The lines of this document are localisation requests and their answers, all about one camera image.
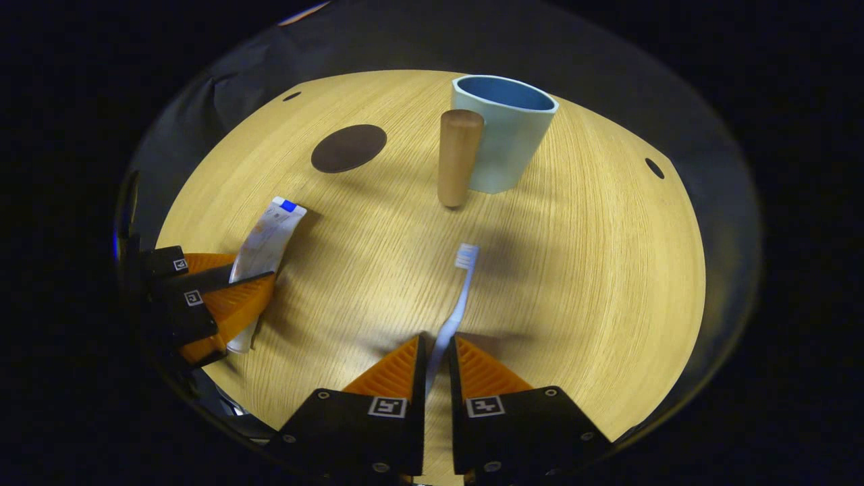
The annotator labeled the light blue cup wooden handle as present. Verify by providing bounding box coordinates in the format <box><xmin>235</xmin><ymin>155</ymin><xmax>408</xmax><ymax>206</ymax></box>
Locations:
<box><xmin>437</xmin><ymin>74</ymin><xmax>560</xmax><ymax>209</ymax></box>

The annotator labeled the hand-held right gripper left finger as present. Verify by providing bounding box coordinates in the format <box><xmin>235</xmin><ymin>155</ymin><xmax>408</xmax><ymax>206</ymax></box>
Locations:
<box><xmin>267</xmin><ymin>333</ymin><xmax>427</xmax><ymax>483</ymax></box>

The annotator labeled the dark brown round coaster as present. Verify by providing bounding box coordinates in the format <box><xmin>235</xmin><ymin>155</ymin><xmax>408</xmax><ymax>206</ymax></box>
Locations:
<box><xmin>310</xmin><ymin>124</ymin><xmax>388</xmax><ymax>174</ymax></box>

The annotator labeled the white toothbrush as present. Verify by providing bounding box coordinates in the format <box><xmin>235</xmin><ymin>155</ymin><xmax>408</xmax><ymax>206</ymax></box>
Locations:
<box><xmin>427</xmin><ymin>243</ymin><xmax>481</xmax><ymax>392</ymax></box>

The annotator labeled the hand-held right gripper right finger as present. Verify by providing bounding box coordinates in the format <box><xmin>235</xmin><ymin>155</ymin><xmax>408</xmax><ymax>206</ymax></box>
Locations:
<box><xmin>449</xmin><ymin>335</ymin><xmax>612</xmax><ymax>483</ymax></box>

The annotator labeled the white toothpaste tube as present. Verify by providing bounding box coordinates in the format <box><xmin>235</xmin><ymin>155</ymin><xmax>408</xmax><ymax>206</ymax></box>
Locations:
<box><xmin>226</xmin><ymin>196</ymin><xmax>308</xmax><ymax>354</ymax></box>

